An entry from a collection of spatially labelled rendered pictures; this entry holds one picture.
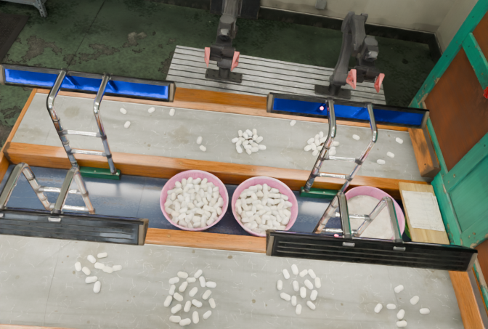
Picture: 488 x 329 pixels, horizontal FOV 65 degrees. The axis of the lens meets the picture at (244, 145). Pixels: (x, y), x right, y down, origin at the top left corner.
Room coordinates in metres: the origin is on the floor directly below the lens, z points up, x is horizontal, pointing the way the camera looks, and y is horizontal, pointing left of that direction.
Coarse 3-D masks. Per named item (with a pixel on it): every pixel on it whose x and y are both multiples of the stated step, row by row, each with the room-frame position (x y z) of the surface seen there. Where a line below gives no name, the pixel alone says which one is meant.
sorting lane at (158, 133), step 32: (64, 96) 1.14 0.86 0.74; (32, 128) 0.94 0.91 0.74; (64, 128) 0.97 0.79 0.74; (96, 128) 1.00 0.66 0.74; (128, 128) 1.03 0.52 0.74; (160, 128) 1.07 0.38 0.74; (192, 128) 1.10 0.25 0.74; (224, 128) 1.14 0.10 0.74; (256, 128) 1.17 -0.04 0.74; (288, 128) 1.21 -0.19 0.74; (320, 128) 1.25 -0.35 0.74; (352, 128) 1.29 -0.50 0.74; (224, 160) 0.96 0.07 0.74; (256, 160) 0.99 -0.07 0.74; (288, 160) 1.02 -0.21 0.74; (384, 160) 1.13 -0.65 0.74
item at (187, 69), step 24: (192, 48) 1.73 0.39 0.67; (168, 72) 1.50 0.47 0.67; (192, 72) 1.55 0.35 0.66; (240, 72) 1.61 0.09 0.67; (264, 72) 1.65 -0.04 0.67; (288, 72) 1.68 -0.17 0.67; (312, 72) 1.72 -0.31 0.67; (264, 96) 1.46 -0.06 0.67; (312, 96) 1.54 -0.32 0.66; (360, 96) 1.60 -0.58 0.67; (384, 96) 1.64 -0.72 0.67
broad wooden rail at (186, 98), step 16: (80, 96) 1.16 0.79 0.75; (176, 96) 1.25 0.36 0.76; (192, 96) 1.27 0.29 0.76; (208, 96) 1.29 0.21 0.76; (224, 96) 1.31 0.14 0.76; (240, 96) 1.33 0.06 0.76; (256, 96) 1.35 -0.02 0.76; (224, 112) 1.23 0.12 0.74; (240, 112) 1.25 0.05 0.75; (256, 112) 1.26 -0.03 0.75; (384, 128) 1.32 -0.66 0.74; (400, 128) 1.34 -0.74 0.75
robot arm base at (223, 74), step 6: (210, 72) 1.55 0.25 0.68; (216, 72) 1.56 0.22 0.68; (222, 72) 1.52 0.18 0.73; (228, 72) 1.53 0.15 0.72; (234, 72) 1.59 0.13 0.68; (210, 78) 1.51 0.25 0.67; (216, 78) 1.51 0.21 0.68; (222, 78) 1.52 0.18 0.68; (228, 78) 1.53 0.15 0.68; (234, 78) 1.54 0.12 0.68; (240, 78) 1.55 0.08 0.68
